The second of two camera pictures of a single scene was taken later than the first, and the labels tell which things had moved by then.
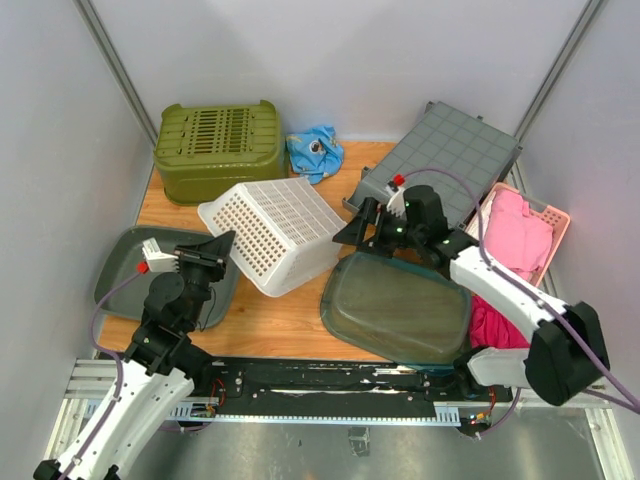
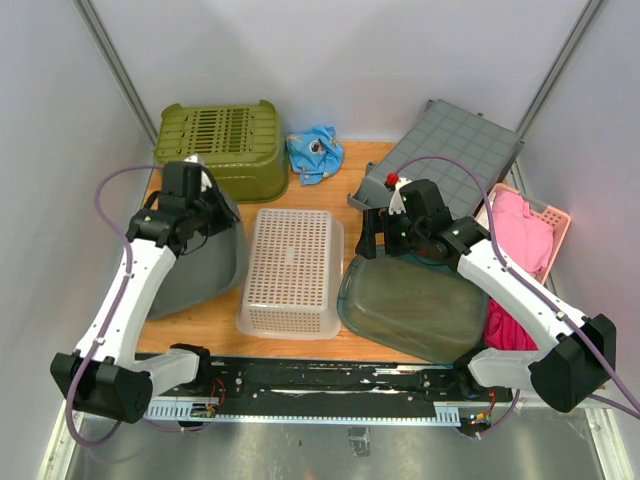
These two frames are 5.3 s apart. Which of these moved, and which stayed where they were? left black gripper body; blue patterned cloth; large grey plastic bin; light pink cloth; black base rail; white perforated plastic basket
Moved: white perforated plastic basket; left black gripper body
Stayed: large grey plastic bin; black base rail; light pink cloth; blue patterned cloth
